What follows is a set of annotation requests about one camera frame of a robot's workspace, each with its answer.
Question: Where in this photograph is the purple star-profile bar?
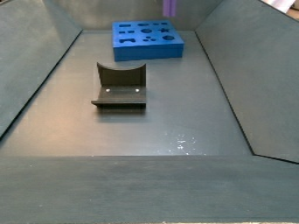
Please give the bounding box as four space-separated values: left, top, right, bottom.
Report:
163 0 176 17

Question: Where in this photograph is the blue shape-hole insertion block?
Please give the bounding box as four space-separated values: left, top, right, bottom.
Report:
112 20 184 61

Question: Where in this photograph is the black curved fixture stand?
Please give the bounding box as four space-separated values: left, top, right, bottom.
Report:
90 64 147 107

